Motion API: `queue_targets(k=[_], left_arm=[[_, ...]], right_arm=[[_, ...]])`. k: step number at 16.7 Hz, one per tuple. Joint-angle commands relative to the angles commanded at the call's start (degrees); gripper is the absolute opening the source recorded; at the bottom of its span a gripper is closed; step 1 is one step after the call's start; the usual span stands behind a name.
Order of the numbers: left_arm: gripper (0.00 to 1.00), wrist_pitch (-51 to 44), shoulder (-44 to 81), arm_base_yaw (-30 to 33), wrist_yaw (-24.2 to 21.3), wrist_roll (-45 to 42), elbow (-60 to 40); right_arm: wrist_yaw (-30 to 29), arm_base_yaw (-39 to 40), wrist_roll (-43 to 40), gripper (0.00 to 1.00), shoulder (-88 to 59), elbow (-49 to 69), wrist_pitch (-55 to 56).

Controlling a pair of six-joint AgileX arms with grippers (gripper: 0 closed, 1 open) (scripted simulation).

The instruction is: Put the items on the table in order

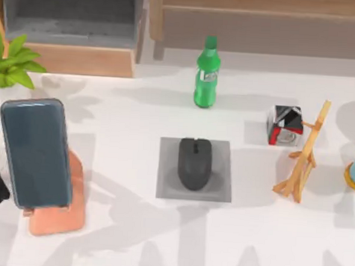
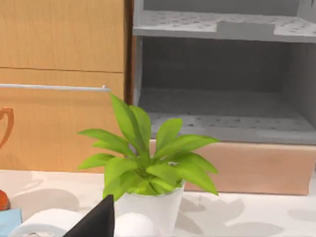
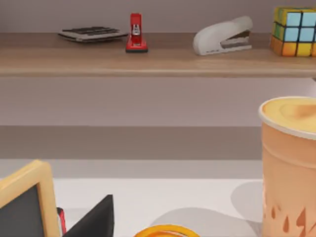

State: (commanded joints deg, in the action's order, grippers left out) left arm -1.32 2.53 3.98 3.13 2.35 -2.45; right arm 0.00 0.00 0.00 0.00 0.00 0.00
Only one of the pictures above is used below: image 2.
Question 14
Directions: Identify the light blue box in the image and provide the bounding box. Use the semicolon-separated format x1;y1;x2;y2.
0;208;23;237

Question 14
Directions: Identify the white rounded object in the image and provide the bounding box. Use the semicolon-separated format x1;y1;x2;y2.
114;212;160;237

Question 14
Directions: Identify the green plant in white pot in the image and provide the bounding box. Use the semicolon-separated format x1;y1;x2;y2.
77;93;221;236

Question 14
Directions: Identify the white cup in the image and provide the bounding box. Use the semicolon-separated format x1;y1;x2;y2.
8;208;83;237

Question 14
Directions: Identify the long metal handle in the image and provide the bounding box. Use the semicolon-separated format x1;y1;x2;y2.
0;83;112;93

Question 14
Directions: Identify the pale wooden drawer front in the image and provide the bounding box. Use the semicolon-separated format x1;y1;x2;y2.
149;138;316;196

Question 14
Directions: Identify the plain wooden drawer front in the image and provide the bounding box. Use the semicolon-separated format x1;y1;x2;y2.
0;0;124;74

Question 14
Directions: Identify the grey pierced drawer inside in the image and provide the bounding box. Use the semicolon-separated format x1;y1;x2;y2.
133;34;316;146

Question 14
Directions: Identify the grey pierced shelf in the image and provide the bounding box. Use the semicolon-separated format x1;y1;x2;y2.
132;9;316;43

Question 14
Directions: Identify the wooden cupboard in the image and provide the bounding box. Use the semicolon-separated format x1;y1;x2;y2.
0;0;136;174

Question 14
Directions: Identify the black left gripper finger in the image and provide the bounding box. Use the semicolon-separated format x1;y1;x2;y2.
63;194;116;237

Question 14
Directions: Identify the wooden drawer front with handle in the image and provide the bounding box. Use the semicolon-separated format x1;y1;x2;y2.
0;67;125;174

